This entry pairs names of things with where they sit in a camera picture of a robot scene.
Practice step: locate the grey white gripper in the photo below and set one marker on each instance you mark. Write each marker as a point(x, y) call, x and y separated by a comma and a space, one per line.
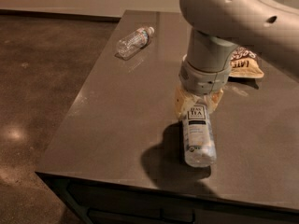
point(204, 78)

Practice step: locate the blue tea plastic bottle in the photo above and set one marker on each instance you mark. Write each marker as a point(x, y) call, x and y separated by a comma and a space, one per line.
point(198, 140)

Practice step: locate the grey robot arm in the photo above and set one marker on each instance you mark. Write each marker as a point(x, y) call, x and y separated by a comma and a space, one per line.
point(265, 27)

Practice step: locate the clear empty water bottle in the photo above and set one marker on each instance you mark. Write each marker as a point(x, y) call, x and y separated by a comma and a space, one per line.
point(134, 42)

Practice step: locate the brown white chip bag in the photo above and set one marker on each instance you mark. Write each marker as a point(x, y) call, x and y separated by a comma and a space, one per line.
point(244, 64)

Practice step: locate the dark cabinet under counter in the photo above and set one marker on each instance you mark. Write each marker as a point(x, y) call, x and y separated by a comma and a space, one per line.
point(96, 202)

